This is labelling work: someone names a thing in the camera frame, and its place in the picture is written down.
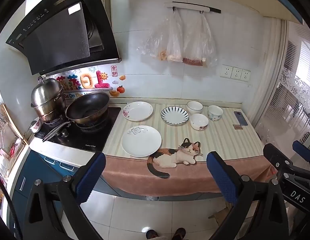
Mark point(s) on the stainless steel steamer pot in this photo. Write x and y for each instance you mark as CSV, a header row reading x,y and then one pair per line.
x,y
47,95

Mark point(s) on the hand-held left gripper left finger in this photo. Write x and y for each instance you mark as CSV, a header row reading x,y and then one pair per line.
x,y
91,177

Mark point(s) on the white bowl with blue rim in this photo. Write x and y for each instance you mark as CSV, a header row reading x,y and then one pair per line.
x,y
194,106

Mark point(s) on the white bowl with blue pattern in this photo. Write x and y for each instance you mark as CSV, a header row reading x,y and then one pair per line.
x,y
215,113

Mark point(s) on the white plate with dark stripes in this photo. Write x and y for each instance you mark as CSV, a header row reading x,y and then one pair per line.
x,y
175,115

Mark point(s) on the white plate with pink flowers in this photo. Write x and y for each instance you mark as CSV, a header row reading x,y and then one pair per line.
x,y
137,110

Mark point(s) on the frosted glass sliding door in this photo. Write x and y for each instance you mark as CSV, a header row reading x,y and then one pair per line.
x,y
289,105

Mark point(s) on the wooden cutting board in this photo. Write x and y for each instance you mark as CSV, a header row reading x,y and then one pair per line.
x,y
13,125

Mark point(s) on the cardboard piece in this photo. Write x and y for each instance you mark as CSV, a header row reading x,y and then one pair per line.
x,y
222,216

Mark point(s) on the striped cat mat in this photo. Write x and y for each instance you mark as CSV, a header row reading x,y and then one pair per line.
x,y
219,140

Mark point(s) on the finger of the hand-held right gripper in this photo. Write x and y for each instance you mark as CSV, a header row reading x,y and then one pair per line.
x,y
303,150
276,155

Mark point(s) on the colourful wall sticker strip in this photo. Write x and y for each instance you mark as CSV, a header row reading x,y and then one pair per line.
x,y
95,80

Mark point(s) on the brown label patch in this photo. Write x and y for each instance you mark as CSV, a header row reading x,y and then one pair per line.
x,y
237,127

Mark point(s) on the small floral cup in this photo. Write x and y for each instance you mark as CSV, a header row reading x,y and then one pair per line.
x,y
36,125

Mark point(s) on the white bowl with red flowers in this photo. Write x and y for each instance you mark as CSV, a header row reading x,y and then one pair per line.
x,y
199,122

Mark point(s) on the dark slipper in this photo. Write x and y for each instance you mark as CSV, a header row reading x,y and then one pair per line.
x,y
179,233
152,234

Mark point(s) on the black range hood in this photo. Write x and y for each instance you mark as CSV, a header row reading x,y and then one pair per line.
x,y
57,35

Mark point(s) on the white plate with grey flower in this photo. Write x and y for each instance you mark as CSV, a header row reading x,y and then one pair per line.
x,y
141,142

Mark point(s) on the clear plastic bag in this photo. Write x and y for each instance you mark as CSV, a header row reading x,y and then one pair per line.
x,y
155,45
198,42
175,37

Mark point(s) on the dark wok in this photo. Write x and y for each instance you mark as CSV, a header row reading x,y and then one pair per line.
x,y
87,105

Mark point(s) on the blue smartphone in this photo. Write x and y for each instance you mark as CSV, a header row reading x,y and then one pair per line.
x,y
241,118

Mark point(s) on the white wall hook rail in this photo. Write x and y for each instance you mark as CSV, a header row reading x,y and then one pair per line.
x,y
189,5

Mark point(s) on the black gas stove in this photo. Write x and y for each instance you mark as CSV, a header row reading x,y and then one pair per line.
x,y
95,137

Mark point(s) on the white wall socket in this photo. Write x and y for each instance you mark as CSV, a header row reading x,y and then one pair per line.
x,y
236,73
245,75
226,71

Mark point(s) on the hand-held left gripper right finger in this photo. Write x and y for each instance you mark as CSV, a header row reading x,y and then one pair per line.
x,y
222,177

